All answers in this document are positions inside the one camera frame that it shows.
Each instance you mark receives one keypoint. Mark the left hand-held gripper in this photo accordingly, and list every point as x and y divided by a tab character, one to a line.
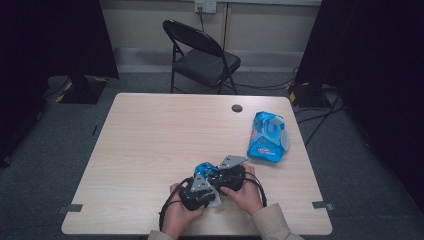
193	200

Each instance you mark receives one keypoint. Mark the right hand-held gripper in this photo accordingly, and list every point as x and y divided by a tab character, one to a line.
230	178

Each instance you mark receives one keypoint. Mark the blue toy car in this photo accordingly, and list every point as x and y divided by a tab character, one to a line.
205	170

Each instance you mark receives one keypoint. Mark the blue wet wipes pack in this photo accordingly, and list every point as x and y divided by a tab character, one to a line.
263	146

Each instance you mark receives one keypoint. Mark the person's left hand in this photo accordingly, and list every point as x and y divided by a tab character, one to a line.
176	216

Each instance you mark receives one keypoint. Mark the person's right hand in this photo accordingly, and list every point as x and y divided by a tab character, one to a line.
248	196

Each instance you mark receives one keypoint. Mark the grey tape piece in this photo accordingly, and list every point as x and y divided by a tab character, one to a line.
71	208
321	205

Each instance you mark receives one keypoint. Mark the black stand base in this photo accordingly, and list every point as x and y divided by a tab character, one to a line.
306	95
83	91

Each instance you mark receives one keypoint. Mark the black folding chair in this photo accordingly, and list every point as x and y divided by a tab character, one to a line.
206	63

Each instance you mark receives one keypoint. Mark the dark curtain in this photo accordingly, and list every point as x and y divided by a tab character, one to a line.
376	66
50	40

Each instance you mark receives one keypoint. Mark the white wall socket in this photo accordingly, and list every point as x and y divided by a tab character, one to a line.
206	6

